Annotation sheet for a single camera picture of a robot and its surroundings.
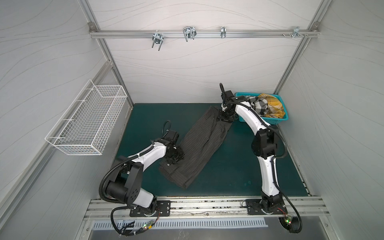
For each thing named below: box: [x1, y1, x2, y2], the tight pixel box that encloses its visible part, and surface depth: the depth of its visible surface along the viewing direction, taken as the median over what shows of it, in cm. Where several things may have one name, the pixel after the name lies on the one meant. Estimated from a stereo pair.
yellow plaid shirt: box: [258, 93, 286, 119], surface depth 106 cm
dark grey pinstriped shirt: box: [159, 106, 233, 190], surface depth 95 cm
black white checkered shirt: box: [245, 95, 269, 116], surface depth 107 cm
